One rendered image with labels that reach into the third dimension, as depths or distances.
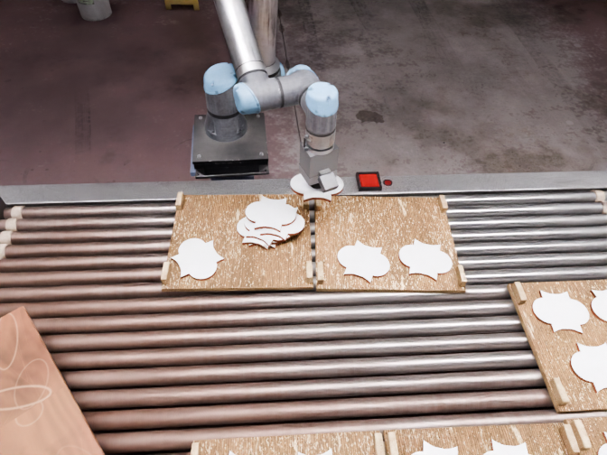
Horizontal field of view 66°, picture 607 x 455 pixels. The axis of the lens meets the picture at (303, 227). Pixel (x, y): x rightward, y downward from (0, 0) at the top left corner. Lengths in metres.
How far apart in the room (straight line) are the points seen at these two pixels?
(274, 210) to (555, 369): 0.84
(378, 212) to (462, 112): 2.23
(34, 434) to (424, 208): 1.16
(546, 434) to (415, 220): 0.65
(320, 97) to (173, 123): 2.35
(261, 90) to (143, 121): 2.34
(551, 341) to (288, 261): 0.71
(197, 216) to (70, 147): 2.02
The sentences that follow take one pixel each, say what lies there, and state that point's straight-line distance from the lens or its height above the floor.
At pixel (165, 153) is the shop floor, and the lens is 3.16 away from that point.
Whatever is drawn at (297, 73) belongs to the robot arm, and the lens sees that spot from 1.23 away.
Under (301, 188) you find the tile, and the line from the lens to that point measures 1.32.
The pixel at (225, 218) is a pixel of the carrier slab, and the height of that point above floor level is 0.94.
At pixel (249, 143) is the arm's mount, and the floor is 0.95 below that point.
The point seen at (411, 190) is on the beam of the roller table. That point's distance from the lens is 1.60.
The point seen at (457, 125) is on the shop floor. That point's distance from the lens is 3.49.
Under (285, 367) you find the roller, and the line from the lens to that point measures 1.20.
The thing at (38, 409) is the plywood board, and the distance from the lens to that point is 1.16.
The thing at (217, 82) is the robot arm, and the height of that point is 1.17.
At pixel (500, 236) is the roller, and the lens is 1.56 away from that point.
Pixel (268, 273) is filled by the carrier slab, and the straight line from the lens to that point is 1.31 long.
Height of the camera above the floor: 2.02
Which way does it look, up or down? 50 degrees down
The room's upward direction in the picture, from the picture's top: 2 degrees clockwise
